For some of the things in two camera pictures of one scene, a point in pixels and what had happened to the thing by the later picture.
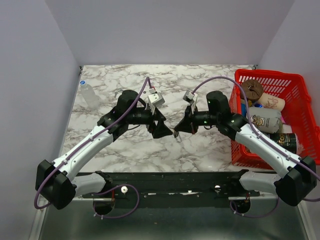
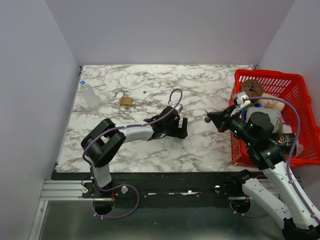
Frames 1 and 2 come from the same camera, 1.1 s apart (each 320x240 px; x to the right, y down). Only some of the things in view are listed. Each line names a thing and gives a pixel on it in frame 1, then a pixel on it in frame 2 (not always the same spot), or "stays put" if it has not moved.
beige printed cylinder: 271,102 stays put
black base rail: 169,189 stays put
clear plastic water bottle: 90,97 stays put
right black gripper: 188,124 to 221,118
